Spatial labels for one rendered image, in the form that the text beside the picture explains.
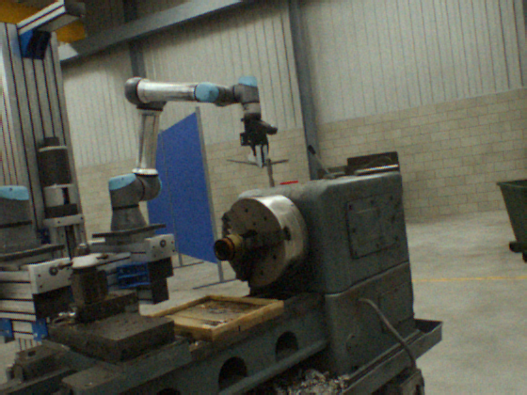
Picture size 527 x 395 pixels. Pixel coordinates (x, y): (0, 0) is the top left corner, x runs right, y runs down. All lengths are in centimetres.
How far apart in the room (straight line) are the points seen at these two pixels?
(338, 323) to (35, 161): 132
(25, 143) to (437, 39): 1038
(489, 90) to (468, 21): 152
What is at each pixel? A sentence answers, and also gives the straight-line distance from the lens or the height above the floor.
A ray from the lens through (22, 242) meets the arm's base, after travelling 190.
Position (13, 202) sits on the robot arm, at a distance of 191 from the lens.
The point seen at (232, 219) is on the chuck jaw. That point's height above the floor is 117.
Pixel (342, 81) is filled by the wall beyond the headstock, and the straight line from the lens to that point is 1220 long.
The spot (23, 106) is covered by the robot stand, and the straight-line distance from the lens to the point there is 221.
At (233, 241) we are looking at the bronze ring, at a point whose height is 110.
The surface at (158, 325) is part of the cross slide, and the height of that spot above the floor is 97.
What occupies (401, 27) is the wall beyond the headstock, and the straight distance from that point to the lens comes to 1204.
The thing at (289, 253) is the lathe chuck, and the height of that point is 104.
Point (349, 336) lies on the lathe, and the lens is 187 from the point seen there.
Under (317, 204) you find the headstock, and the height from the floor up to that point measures 118.
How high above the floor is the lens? 129
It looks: 3 degrees down
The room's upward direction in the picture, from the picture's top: 8 degrees counter-clockwise
